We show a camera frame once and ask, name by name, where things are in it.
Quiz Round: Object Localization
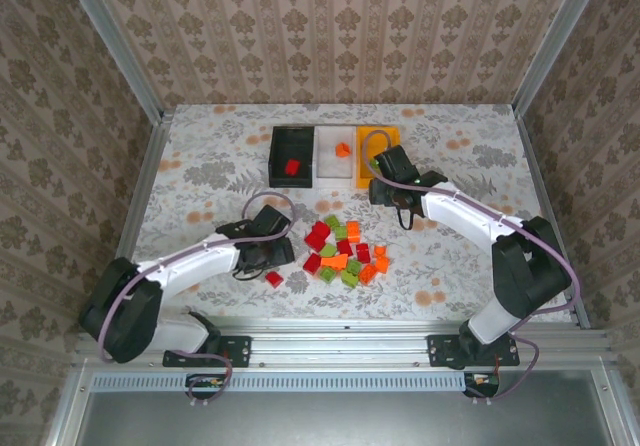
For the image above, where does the aluminium corner post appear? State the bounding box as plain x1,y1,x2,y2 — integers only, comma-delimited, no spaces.
512,0,610,117
58,0,166,122

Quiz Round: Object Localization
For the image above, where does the floral patterned tablecloth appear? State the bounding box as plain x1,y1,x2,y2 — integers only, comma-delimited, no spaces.
132,103,576,323

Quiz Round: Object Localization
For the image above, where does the yellow plastic bin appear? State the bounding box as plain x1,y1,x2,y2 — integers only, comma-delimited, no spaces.
354,124,401,190

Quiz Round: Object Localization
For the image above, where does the grey metal sheet panel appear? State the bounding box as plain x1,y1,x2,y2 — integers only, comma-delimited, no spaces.
74,390,619,446

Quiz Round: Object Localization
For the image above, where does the white translucent plastic bin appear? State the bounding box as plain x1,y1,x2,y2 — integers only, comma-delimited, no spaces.
315,125,359,189

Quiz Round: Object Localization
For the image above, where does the aluminium table side rail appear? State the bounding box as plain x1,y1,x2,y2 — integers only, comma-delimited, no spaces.
117,109,175,267
514,108,592,330

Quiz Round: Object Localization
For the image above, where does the white slotted cable duct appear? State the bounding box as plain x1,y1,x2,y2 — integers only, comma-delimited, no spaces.
89,371,469,393

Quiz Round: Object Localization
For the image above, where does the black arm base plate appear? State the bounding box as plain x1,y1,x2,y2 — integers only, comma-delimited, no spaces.
427,333,520,370
163,334,252,370

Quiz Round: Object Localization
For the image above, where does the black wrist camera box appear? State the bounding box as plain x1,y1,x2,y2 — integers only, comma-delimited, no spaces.
374,144,420,183
252,204,292,241

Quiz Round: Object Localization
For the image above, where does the small black connector box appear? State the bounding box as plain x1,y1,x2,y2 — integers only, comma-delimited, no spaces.
462,371,501,398
185,373,226,401

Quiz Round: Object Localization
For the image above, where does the black plastic bin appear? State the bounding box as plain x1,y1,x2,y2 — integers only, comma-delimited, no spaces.
268,125,318,189

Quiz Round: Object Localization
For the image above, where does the aluminium front frame rail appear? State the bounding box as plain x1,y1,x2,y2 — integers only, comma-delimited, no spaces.
74,315,614,370

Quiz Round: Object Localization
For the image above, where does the purple-gray arm cable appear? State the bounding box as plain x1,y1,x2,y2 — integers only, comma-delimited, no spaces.
98,191,299,410
362,128,584,407

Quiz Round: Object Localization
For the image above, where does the wide orange lego brick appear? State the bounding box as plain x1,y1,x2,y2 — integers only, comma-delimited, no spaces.
319,253,350,272

